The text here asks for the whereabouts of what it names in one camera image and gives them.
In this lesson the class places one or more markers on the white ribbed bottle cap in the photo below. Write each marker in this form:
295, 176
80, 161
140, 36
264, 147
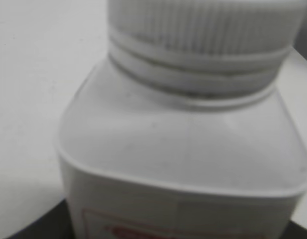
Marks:
194, 33

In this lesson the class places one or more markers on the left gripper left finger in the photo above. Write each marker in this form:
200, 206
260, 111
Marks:
55, 224

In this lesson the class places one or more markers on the white yogurt drink bottle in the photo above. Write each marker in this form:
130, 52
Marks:
141, 163

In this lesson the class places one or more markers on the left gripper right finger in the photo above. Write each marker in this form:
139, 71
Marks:
297, 228

